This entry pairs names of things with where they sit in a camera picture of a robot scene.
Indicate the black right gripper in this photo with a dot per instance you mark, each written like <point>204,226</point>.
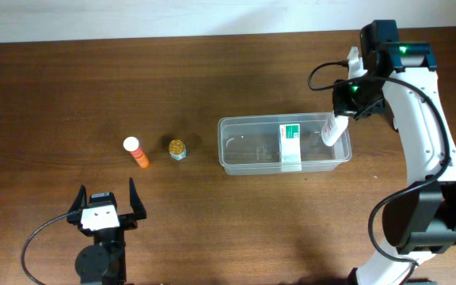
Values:
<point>343,107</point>

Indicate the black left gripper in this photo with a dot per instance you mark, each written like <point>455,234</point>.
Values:
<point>129,222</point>

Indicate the white green medicine box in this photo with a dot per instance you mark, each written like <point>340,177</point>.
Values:
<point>289,148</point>

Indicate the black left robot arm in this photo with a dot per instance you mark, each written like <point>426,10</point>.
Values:
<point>104,261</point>

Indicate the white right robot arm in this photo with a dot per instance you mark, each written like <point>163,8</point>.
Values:
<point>419,222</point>

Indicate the clear plastic container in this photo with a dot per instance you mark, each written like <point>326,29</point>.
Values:
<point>272,144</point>

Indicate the orange tablet tube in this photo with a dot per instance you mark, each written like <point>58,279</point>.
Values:
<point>131,144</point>

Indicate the gold lid small jar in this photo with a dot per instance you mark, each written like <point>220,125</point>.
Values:
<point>177,149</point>

